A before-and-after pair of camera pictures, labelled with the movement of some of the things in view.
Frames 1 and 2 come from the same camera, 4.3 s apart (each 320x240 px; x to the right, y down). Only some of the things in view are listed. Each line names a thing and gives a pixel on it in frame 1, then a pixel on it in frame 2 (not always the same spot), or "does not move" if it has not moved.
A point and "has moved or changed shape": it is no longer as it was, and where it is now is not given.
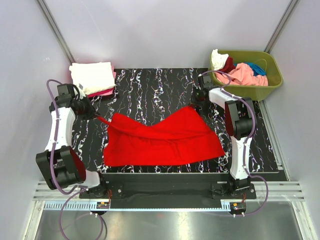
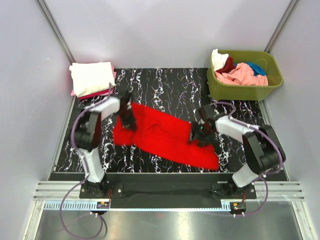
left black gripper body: x=86 y=111 to x=127 y=114
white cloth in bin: x=218 y=60 does not move
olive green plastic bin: x=261 y=59 does not move
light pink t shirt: x=242 y=75 does not move
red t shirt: x=186 y=138 has moved or changed shape
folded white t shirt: x=91 y=77 does not move
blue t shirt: x=256 y=69 does not move
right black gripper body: x=196 y=99 to x=201 y=132
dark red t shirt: x=229 y=66 does not move
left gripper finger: x=96 y=114 to x=129 y=123
